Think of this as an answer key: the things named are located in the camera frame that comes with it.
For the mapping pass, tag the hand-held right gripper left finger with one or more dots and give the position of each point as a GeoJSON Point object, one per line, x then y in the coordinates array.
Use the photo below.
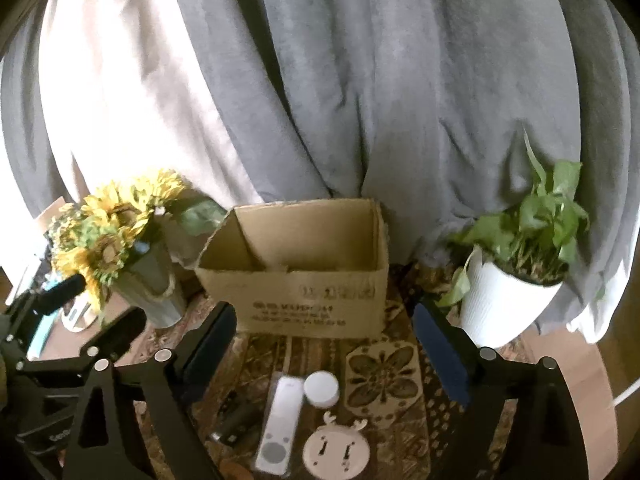
{"type": "Point", "coordinates": [207, 355]}

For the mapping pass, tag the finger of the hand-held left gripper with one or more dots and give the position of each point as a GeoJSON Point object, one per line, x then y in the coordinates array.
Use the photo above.
{"type": "Point", "coordinates": [60, 291]}
{"type": "Point", "coordinates": [117, 332]}

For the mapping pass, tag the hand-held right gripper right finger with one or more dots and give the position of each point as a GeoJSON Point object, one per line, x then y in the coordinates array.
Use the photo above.
{"type": "Point", "coordinates": [442, 360]}

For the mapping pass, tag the small black device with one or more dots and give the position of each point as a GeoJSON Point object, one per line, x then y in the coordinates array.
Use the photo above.
{"type": "Point", "coordinates": [235, 420]}

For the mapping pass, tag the white remote control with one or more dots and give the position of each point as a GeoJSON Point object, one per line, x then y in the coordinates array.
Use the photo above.
{"type": "Point", "coordinates": [280, 425]}

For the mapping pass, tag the brown cardboard box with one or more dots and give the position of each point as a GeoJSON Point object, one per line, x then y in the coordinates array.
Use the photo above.
{"type": "Point", "coordinates": [300, 300]}

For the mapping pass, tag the white round puck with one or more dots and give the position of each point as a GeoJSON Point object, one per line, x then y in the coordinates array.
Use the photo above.
{"type": "Point", "coordinates": [321, 389]}

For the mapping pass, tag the white round deer-shaped plate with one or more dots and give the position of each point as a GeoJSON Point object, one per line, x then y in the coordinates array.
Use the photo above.
{"type": "Point", "coordinates": [335, 455]}

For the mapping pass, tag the white round object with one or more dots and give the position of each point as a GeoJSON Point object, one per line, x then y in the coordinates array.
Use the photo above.
{"type": "Point", "coordinates": [80, 317]}

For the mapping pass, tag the light blue object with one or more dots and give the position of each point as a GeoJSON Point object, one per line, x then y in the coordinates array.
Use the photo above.
{"type": "Point", "coordinates": [40, 337]}

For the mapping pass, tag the brown patterned tablecloth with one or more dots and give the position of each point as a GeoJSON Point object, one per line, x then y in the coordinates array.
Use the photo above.
{"type": "Point", "coordinates": [385, 375]}

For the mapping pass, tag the artificial sunflower bouquet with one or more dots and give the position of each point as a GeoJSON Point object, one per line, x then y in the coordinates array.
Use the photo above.
{"type": "Point", "coordinates": [105, 240]}

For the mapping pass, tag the green leafy plant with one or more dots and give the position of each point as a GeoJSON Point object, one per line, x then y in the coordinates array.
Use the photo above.
{"type": "Point", "coordinates": [535, 220]}

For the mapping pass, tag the white curtain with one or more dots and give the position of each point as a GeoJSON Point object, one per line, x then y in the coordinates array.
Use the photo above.
{"type": "Point", "coordinates": [125, 85]}

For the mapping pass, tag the grey curtain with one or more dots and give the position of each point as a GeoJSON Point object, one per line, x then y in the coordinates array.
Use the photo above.
{"type": "Point", "coordinates": [325, 85]}

